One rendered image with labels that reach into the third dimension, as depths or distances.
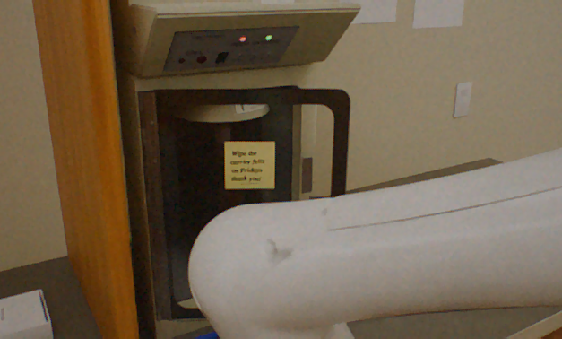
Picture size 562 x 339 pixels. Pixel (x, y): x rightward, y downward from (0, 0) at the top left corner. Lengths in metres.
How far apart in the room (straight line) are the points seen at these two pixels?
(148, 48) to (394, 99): 1.07
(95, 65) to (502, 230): 0.52
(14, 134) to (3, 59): 0.16
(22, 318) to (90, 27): 0.57
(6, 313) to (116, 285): 0.33
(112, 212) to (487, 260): 0.54
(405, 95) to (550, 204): 1.39
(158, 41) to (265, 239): 0.40
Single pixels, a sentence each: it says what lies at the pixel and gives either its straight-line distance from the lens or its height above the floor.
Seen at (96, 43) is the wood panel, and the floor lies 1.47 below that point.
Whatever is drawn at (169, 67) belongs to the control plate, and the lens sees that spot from 0.78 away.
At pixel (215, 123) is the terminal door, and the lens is 0.80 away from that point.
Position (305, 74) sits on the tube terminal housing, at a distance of 0.93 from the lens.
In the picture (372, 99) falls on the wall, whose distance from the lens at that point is 1.62.
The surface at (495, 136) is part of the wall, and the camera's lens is 2.09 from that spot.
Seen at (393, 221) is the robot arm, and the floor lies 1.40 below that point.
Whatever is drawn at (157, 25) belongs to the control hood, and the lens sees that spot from 0.70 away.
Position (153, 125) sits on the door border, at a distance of 0.81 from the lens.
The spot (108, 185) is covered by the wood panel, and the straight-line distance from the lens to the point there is 0.74.
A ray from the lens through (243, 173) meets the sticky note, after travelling 0.82.
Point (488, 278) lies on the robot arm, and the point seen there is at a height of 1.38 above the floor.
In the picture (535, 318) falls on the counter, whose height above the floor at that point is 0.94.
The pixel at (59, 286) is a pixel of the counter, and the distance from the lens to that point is 1.21.
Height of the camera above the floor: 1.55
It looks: 20 degrees down
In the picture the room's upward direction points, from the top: 1 degrees clockwise
